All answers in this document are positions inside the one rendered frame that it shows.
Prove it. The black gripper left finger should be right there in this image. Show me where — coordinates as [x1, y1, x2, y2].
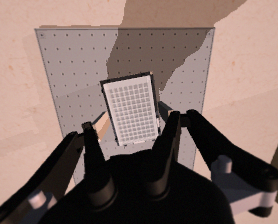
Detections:
[0, 111, 115, 224]

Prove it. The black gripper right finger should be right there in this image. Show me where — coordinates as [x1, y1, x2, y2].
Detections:
[139, 101, 278, 218]

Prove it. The white well plate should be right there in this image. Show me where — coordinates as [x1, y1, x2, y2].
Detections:
[103, 75, 159, 146]

